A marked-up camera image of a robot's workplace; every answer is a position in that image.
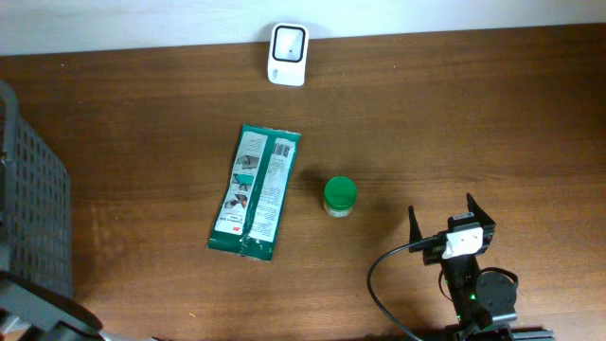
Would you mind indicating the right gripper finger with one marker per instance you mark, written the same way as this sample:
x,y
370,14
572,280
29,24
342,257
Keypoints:
x,y
415,236
481,216

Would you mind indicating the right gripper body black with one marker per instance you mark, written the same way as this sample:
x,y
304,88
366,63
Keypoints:
x,y
434,255

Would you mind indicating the green lid small jar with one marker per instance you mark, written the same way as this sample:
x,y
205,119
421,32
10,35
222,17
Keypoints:
x,y
340,196

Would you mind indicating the green 3M wipes packet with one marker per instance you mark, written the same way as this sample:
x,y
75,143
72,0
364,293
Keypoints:
x,y
249,217

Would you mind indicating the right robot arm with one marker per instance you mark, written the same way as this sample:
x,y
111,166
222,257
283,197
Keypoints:
x,y
483,299

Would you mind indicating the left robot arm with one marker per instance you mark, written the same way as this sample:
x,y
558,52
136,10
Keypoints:
x,y
37,313

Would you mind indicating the white barcode scanner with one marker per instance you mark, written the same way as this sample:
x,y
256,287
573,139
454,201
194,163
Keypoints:
x,y
288,54

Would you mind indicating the grey plastic mesh basket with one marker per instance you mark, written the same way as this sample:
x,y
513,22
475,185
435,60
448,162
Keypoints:
x,y
35,204

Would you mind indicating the black right arm base rail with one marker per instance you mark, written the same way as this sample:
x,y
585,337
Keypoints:
x,y
521,335

